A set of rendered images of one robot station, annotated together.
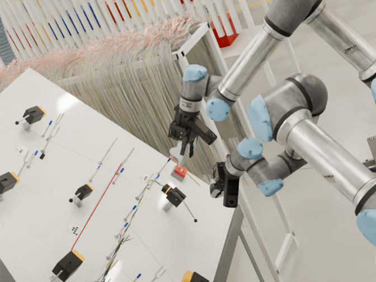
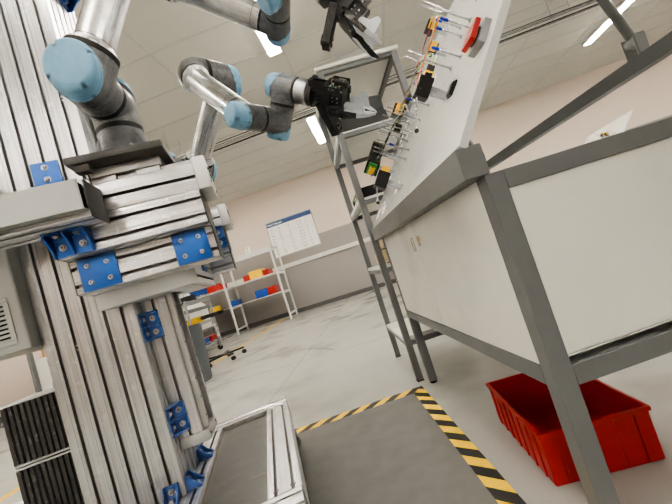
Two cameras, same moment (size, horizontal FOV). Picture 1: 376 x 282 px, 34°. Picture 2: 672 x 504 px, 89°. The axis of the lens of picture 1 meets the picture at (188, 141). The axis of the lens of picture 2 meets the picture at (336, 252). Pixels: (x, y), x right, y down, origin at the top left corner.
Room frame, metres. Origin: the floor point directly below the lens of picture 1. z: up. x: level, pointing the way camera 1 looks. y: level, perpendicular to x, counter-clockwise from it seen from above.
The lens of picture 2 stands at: (2.66, -0.66, 0.71)
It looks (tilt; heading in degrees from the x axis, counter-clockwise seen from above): 3 degrees up; 151
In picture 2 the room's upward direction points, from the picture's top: 18 degrees counter-clockwise
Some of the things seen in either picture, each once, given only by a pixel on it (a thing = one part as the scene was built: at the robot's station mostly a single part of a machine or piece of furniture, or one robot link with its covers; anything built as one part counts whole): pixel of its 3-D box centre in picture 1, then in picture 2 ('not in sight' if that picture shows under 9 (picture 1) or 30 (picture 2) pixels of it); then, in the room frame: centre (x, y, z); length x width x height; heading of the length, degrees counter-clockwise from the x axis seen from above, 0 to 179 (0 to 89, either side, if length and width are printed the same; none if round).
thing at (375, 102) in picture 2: not in sight; (358, 121); (1.01, 0.69, 1.56); 0.30 x 0.23 x 0.19; 66
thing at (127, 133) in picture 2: not in sight; (125, 147); (1.63, -0.62, 1.21); 0.15 x 0.15 x 0.10
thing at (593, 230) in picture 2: not in sight; (503, 248); (1.83, 0.48, 0.60); 1.17 x 0.58 x 0.40; 154
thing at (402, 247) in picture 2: not in sight; (409, 273); (1.46, 0.34, 0.60); 0.55 x 0.02 x 0.39; 154
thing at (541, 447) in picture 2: not in sight; (559, 413); (1.94, 0.33, 0.07); 0.39 x 0.29 x 0.14; 147
